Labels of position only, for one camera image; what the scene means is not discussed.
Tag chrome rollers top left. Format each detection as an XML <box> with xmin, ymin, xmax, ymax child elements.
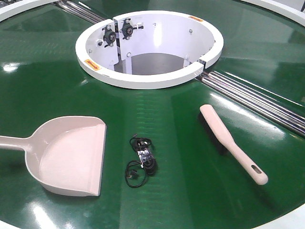
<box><xmin>54</xmin><ymin>0</ymin><xmax>106</xmax><ymax>24</ymax></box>

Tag pink hand brush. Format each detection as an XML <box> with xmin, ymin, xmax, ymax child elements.
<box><xmin>200</xmin><ymin>104</ymin><xmax>268</xmax><ymax>185</ymax></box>

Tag pink plastic dustpan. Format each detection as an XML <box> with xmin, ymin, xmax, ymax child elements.
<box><xmin>0</xmin><ymin>116</ymin><xmax>107</xmax><ymax>197</ymax></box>

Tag black bearing mount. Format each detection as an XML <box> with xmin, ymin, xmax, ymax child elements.
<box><xmin>119</xmin><ymin>18</ymin><xmax>144</xmax><ymax>40</ymax></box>
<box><xmin>103</xmin><ymin>25</ymin><xmax>116</xmax><ymax>48</ymax></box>

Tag right black bearing mount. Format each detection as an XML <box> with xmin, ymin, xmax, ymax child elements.
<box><xmin>119</xmin><ymin>18</ymin><xmax>144</xmax><ymax>40</ymax></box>

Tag white outer rim right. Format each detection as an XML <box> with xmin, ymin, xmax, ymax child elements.
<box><xmin>244</xmin><ymin>0</ymin><xmax>305</xmax><ymax>27</ymax></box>

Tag white rim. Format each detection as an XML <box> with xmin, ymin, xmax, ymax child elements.
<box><xmin>244</xmin><ymin>0</ymin><xmax>305</xmax><ymax>27</ymax></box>
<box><xmin>0</xmin><ymin>0</ymin><xmax>55</xmax><ymax>21</ymax></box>

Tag chrome rollers right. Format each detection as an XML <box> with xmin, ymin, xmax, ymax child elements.
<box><xmin>196</xmin><ymin>71</ymin><xmax>305</xmax><ymax>137</ymax></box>

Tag white inner conveyor ring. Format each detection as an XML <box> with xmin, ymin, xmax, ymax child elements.
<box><xmin>75</xmin><ymin>10</ymin><xmax>224</xmax><ymax>90</ymax></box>

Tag black cable bundle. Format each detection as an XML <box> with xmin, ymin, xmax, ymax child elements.
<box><xmin>129</xmin><ymin>134</ymin><xmax>158</xmax><ymax>177</ymax></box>

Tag orange warning sticker top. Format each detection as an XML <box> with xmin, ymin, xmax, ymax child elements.
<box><xmin>188</xmin><ymin>15</ymin><xmax>203</xmax><ymax>22</ymax></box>

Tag chrome rollers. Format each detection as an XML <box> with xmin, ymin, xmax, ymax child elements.
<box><xmin>54</xmin><ymin>0</ymin><xmax>106</xmax><ymax>24</ymax></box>
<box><xmin>196</xmin><ymin>71</ymin><xmax>305</xmax><ymax>137</ymax></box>

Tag orange warning sticker left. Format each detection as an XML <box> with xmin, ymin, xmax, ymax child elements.
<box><xmin>84</xmin><ymin>59</ymin><xmax>101</xmax><ymax>71</ymax></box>

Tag left black bearing mount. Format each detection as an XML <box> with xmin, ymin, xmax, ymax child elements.
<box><xmin>103</xmin><ymin>25</ymin><xmax>116</xmax><ymax>48</ymax></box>

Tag green conveyor belt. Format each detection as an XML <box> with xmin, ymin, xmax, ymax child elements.
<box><xmin>0</xmin><ymin>4</ymin><xmax>305</xmax><ymax>229</ymax></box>

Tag white outer rim left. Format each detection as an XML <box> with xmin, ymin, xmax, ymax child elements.
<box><xmin>0</xmin><ymin>0</ymin><xmax>55</xmax><ymax>21</ymax></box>

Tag small black wire loop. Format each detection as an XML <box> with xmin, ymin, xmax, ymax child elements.
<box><xmin>124</xmin><ymin>161</ymin><xmax>147</xmax><ymax>188</ymax></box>

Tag orange warning sticker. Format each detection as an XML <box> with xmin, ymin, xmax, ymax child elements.
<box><xmin>188</xmin><ymin>15</ymin><xmax>203</xmax><ymax>22</ymax></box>
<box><xmin>84</xmin><ymin>59</ymin><xmax>101</xmax><ymax>71</ymax></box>

